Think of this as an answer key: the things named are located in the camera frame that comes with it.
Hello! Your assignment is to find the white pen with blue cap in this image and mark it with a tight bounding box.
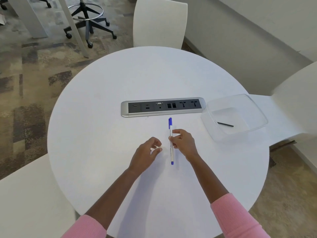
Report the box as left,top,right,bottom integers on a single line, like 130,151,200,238
168,118,175,165

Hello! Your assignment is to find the white table leg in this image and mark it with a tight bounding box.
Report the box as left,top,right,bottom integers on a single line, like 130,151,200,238
7,0,48,39
57,0,89,58

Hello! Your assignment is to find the person's right forearm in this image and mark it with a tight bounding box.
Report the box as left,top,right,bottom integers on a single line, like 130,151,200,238
186,154,271,238

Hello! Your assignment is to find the person's left hand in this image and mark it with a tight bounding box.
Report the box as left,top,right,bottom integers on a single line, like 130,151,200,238
127,137,163,175

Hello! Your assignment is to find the clear plastic container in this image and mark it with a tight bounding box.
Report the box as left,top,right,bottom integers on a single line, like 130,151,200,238
201,94,269,143

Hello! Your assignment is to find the silver table power socket strip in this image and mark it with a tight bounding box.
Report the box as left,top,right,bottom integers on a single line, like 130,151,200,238
121,97,206,118

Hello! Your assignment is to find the black chair base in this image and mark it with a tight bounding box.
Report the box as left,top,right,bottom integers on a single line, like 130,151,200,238
0,0,52,10

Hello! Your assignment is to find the black swivel stool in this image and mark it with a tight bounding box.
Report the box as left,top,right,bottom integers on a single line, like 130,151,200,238
63,0,117,49

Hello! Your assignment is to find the white chair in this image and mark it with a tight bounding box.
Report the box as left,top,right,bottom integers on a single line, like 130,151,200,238
133,0,188,50
248,61,317,146
0,153,79,238

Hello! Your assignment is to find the person's left forearm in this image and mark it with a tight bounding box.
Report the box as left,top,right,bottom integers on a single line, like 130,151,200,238
61,167,141,238

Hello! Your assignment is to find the person's right hand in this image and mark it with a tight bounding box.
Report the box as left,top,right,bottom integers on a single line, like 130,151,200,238
168,129,200,163

